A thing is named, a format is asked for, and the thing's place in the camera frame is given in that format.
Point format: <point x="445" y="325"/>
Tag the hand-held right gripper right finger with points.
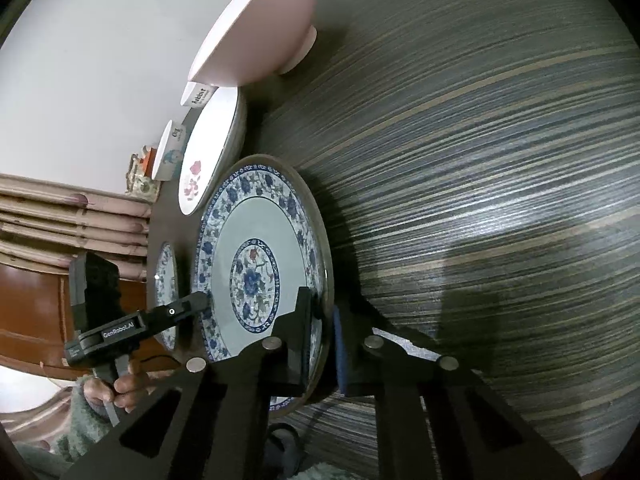
<point x="343" y="355"/>

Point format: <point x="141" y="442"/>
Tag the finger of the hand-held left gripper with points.
<point x="180" y="309"/>

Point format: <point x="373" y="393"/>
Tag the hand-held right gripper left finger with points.
<point x="299" y="332"/>

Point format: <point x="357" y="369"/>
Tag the large blue floral plate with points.
<point x="260" y="220"/>

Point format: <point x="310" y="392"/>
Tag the white bowl with blue print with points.
<point x="170" y="160"/>

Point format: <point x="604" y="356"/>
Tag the white plate with pink flowers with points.
<point x="210" y="140"/>

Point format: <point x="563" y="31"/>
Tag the large pink bowl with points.
<point x="260" y="25"/>

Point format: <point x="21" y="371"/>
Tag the person's left forearm green sleeve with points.
<point x="75" y="435"/>

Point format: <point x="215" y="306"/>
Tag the person's left hand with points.
<point x="131" y="385"/>

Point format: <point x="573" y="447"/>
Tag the small blue floral plate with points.
<point x="165" y="280"/>

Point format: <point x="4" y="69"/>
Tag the pink patterned curtain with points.
<point x="50" y="225"/>

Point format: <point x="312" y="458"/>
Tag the glass teapot with orange lid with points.
<point x="136" y="182"/>

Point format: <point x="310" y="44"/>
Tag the orange cup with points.
<point x="147" y="162"/>

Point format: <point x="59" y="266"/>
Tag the small white lettered bowl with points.
<point x="197" y="95"/>

